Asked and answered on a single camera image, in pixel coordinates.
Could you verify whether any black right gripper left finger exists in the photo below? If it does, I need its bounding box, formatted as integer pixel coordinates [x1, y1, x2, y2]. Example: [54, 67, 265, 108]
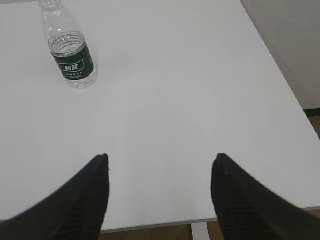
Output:
[0, 154, 110, 240]

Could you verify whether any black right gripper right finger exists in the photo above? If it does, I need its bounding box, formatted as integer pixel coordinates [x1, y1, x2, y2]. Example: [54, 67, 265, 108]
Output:
[210, 153, 320, 240]

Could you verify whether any clear green-label water bottle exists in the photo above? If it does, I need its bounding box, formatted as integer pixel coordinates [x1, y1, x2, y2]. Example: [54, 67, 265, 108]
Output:
[37, 0, 98, 89]

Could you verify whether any white table leg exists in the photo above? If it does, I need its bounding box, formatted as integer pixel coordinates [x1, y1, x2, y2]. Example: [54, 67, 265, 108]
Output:
[190, 222, 210, 240]

